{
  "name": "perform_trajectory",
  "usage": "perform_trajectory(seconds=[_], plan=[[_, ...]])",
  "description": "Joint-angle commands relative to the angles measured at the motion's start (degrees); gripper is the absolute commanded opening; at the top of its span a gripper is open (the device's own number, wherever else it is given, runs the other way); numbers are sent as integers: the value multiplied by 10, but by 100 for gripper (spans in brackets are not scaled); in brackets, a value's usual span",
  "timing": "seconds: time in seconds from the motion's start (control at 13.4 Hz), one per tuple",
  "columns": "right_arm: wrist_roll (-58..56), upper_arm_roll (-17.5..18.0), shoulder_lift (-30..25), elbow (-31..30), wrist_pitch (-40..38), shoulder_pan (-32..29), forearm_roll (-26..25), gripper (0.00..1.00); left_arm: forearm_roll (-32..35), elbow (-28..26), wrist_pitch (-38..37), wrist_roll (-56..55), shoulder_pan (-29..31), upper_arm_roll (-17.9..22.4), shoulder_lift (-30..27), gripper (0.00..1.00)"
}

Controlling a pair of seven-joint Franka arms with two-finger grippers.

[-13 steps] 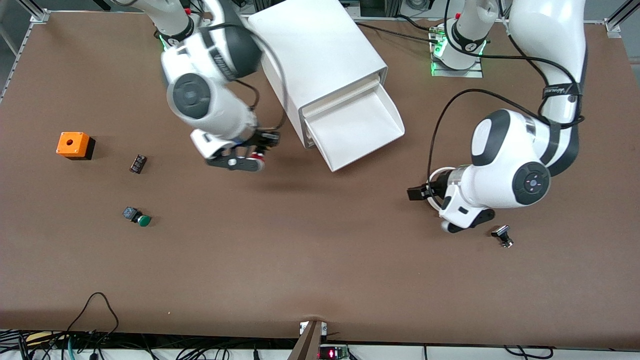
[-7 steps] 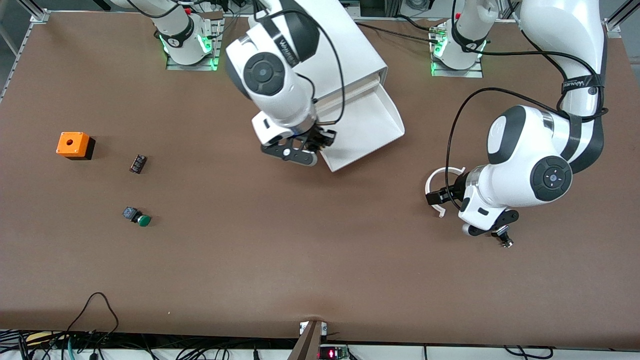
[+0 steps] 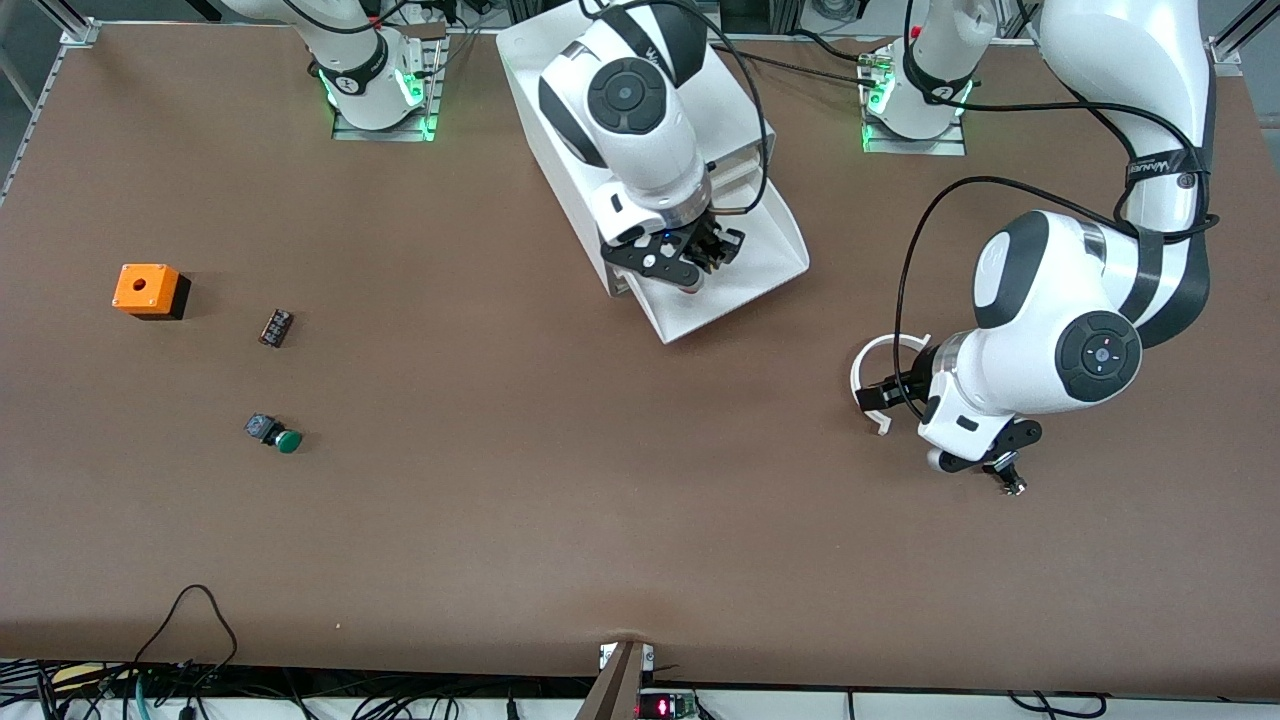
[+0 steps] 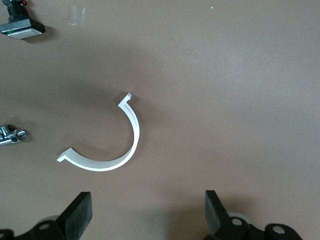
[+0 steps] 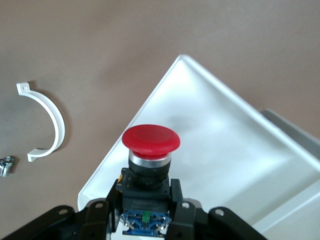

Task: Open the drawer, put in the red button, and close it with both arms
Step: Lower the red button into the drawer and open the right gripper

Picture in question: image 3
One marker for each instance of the orange button box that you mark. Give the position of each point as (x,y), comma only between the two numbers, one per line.
(140,288)

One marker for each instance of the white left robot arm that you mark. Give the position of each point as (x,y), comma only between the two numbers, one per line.
(1050,300)

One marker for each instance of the camera mount strut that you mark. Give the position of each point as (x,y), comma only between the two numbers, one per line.
(615,690)

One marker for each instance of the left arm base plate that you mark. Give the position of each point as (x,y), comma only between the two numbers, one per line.
(930,147)

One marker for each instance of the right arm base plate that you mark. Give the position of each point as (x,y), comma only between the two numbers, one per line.
(432,95)

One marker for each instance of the black knob switch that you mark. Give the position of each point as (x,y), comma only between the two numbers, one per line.
(1012,483)

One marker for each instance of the black contact block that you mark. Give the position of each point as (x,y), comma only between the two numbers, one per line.
(277,328)

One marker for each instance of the green push button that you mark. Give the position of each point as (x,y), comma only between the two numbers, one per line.
(288,441)

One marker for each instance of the aluminium frame profile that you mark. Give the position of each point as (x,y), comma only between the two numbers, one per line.
(1225,55)
(80,33)

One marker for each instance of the white curved plastic piece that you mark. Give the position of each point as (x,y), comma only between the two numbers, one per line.
(856,372)

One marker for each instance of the red display device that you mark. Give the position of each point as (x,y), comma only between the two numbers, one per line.
(665,708)

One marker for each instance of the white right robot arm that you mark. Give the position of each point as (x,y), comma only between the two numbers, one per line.
(630,100)

